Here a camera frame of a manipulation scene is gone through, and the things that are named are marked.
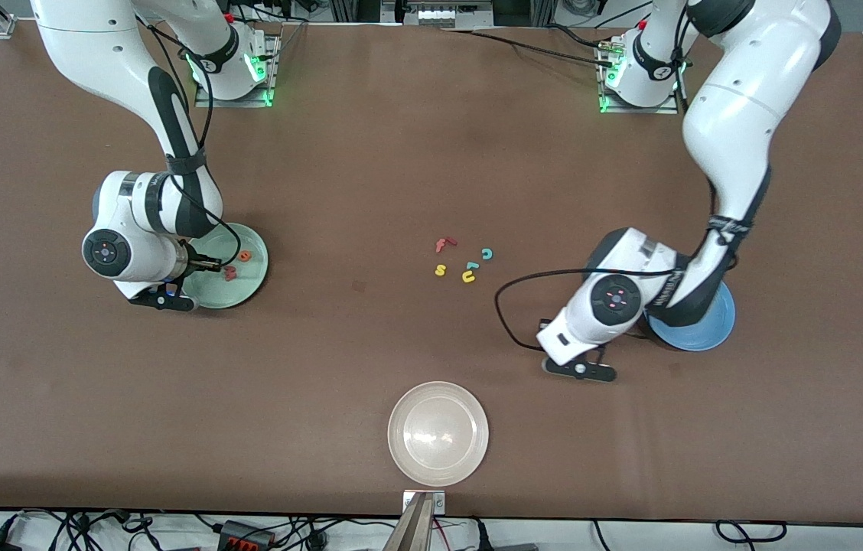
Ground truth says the metal camera post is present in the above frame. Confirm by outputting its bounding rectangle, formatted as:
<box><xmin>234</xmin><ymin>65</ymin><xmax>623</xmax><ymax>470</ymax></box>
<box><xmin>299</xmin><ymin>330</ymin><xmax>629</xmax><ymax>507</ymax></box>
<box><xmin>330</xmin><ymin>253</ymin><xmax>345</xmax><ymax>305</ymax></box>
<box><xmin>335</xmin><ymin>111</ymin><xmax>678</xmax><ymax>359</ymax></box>
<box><xmin>382</xmin><ymin>494</ymin><xmax>436</xmax><ymax>551</ymax></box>

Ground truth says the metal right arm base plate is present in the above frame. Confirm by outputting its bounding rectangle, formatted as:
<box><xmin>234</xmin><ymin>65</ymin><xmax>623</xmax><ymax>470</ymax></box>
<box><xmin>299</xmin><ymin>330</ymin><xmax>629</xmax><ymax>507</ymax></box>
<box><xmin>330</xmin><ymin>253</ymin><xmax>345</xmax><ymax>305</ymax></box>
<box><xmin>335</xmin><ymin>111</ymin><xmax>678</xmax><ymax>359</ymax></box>
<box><xmin>194</xmin><ymin>34</ymin><xmax>281</xmax><ymax>109</ymax></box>

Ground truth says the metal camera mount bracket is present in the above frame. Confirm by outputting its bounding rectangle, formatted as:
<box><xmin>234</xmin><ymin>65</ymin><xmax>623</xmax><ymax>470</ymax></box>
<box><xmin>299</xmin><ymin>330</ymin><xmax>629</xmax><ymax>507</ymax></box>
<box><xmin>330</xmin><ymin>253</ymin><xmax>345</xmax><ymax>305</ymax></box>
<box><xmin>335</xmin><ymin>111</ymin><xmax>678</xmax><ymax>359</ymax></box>
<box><xmin>402</xmin><ymin>490</ymin><xmax>446</xmax><ymax>515</ymax></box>

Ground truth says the green plate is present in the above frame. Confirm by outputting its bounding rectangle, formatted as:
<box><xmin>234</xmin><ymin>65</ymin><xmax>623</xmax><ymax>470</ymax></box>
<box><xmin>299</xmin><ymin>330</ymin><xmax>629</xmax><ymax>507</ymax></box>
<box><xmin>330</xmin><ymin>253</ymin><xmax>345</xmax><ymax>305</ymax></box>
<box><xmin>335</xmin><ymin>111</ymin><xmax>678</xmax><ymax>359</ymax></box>
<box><xmin>183</xmin><ymin>223</ymin><xmax>270</xmax><ymax>310</ymax></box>

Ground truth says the black orange power strip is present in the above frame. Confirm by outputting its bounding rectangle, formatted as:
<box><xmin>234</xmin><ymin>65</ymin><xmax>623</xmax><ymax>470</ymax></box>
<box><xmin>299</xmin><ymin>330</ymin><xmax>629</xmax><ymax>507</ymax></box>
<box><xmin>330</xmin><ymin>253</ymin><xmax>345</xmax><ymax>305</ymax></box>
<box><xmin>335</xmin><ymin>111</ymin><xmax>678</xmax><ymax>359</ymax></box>
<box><xmin>217</xmin><ymin>519</ymin><xmax>277</xmax><ymax>550</ymax></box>

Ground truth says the black cable on table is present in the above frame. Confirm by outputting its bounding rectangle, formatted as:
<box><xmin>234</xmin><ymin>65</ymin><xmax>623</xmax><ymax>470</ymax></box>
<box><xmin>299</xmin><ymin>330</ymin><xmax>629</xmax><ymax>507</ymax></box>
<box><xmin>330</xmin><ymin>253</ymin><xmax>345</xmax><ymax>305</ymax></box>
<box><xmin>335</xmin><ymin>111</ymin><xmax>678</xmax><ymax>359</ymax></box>
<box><xmin>439</xmin><ymin>28</ymin><xmax>617</xmax><ymax>67</ymax></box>

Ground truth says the blue plate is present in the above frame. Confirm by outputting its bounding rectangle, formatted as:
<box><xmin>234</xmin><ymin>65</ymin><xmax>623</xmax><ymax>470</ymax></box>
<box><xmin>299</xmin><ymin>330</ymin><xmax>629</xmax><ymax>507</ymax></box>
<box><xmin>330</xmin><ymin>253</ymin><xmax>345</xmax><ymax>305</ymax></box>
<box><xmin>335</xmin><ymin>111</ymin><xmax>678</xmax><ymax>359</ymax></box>
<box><xmin>646</xmin><ymin>282</ymin><xmax>737</xmax><ymax>352</ymax></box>

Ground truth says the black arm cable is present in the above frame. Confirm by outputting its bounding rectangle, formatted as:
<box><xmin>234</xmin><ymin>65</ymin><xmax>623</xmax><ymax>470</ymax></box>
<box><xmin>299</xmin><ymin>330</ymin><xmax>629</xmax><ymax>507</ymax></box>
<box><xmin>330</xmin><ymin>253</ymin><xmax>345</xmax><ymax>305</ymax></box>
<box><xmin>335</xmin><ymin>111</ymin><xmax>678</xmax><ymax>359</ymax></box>
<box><xmin>137</xmin><ymin>15</ymin><xmax>245</xmax><ymax>269</ymax></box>
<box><xmin>493</xmin><ymin>15</ymin><xmax>742</xmax><ymax>354</ymax></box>

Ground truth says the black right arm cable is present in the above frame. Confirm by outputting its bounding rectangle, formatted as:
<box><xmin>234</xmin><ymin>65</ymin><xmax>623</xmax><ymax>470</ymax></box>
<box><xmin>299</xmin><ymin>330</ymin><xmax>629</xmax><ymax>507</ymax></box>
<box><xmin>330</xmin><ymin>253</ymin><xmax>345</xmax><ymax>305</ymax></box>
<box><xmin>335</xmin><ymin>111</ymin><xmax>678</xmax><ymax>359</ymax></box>
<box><xmin>137</xmin><ymin>15</ymin><xmax>245</xmax><ymax>269</ymax></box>

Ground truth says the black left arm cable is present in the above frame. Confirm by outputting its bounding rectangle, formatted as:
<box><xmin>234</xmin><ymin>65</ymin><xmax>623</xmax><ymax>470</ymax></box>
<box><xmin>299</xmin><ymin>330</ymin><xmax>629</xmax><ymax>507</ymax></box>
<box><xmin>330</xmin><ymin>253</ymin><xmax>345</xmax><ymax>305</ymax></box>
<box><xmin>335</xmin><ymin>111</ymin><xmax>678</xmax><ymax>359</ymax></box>
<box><xmin>493</xmin><ymin>15</ymin><xmax>742</xmax><ymax>354</ymax></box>

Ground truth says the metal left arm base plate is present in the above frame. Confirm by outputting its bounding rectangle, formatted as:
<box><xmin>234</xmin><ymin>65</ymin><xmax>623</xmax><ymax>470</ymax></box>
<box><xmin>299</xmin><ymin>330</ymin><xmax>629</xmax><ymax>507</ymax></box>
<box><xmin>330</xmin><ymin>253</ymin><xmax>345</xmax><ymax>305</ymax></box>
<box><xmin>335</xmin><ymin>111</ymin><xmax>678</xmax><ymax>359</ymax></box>
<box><xmin>598</xmin><ymin>38</ymin><xmax>679</xmax><ymax>116</ymax></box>

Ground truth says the grey control box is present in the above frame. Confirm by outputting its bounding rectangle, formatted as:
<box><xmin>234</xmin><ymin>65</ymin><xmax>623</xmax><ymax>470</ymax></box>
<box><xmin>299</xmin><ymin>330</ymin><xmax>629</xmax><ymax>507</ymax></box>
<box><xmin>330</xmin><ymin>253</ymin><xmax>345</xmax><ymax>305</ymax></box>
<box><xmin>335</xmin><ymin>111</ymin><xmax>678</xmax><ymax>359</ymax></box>
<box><xmin>382</xmin><ymin>0</ymin><xmax>493</xmax><ymax>30</ymax></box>

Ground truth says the white plate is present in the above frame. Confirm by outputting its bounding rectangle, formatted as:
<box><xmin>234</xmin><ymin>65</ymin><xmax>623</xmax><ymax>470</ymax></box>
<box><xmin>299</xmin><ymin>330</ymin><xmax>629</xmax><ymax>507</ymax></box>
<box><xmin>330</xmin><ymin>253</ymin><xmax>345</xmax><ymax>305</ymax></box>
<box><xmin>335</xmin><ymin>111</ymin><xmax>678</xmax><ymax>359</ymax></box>
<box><xmin>387</xmin><ymin>381</ymin><xmax>490</xmax><ymax>487</ymax></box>

